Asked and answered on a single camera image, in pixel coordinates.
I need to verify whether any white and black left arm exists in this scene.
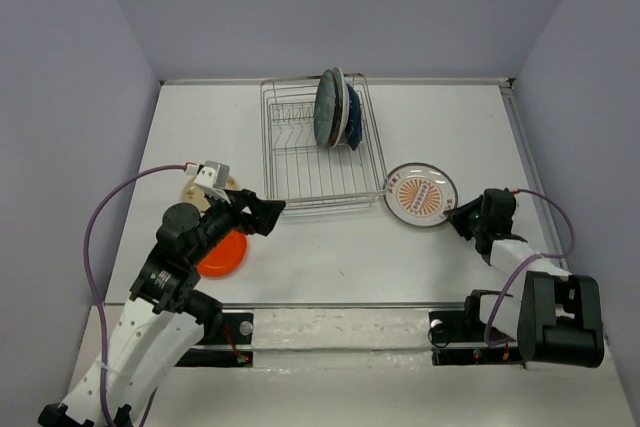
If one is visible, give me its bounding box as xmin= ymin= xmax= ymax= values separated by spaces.
xmin=38 ymin=190 xmax=286 ymax=426

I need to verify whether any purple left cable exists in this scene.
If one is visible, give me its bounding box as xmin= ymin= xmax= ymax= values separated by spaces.
xmin=82 ymin=162 xmax=194 ymax=426

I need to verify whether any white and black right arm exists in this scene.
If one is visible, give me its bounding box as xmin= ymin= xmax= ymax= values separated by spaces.
xmin=444 ymin=188 xmax=605 ymax=368

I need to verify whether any dark blue leaf-shaped plate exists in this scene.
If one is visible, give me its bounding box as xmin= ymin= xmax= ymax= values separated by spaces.
xmin=345 ymin=85 xmax=362 ymax=151

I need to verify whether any red plate with turquoise flower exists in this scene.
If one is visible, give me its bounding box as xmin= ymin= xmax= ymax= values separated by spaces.
xmin=329 ymin=67 xmax=349 ymax=148

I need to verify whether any small beige plate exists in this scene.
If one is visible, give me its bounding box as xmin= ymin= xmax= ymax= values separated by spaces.
xmin=181 ymin=176 xmax=240 ymax=213

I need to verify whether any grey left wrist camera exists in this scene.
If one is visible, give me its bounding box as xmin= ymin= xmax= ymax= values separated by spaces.
xmin=185 ymin=161 xmax=230 ymax=203

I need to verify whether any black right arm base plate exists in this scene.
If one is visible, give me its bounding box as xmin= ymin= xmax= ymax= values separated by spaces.
xmin=427 ymin=310 xmax=524 ymax=367

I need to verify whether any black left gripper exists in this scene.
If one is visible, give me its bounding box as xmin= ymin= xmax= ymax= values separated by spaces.
xmin=190 ymin=184 xmax=286 ymax=263

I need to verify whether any teal plate with white blossoms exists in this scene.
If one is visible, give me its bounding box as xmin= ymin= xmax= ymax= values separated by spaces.
xmin=313 ymin=69 xmax=337 ymax=147

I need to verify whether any white plate with orange sunburst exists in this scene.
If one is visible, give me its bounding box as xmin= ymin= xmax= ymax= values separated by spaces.
xmin=383 ymin=162 xmax=459 ymax=228

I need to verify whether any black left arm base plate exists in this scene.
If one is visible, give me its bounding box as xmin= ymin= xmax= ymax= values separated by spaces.
xmin=176 ymin=311 xmax=254 ymax=368

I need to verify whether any silver wire dish rack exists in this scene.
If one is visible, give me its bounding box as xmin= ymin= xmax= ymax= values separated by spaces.
xmin=260 ymin=73 xmax=388 ymax=215

